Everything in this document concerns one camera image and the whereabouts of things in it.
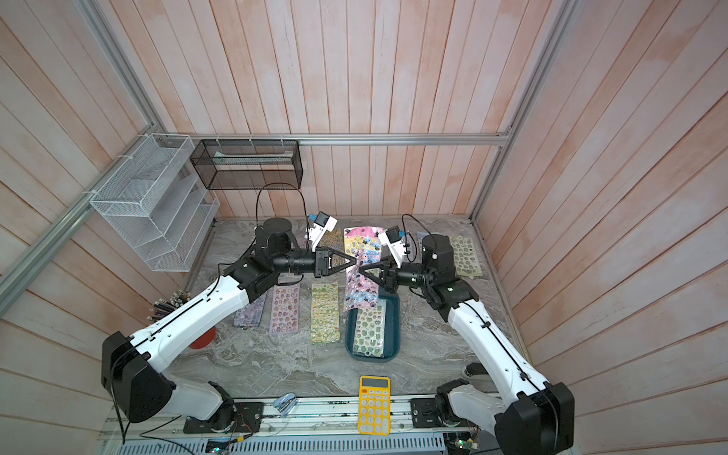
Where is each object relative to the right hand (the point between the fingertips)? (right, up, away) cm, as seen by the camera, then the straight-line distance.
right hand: (362, 270), depth 70 cm
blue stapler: (-21, -37, +5) cm, 43 cm away
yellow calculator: (+3, -37, +5) cm, 37 cm away
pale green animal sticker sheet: (+3, -21, +19) cm, 28 cm away
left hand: (-2, +1, -4) cm, 5 cm away
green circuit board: (+26, -44, 0) cm, 51 cm away
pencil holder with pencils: (-52, -9, +6) cm, 53 cm away
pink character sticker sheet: (-26, -16, +25) cm, 39 cm away
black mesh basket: (-36, +32, +19) cm, 52 cm away
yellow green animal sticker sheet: (-12, -20, +21) cm, 31 cm away
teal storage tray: (+10, -21, +18) cm, 29 cm away
